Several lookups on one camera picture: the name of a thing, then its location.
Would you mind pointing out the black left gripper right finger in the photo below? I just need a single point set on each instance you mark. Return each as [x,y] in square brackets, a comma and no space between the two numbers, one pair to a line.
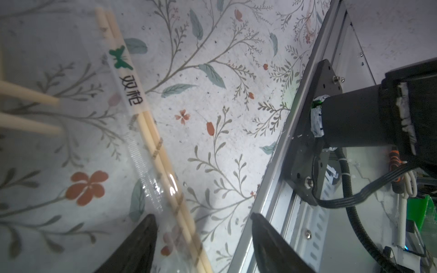
[273,254]

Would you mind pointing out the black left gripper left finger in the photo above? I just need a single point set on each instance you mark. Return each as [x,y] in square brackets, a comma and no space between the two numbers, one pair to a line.
[136,253]

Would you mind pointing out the metal base rail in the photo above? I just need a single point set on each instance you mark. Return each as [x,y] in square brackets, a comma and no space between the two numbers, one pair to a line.
[306,177]

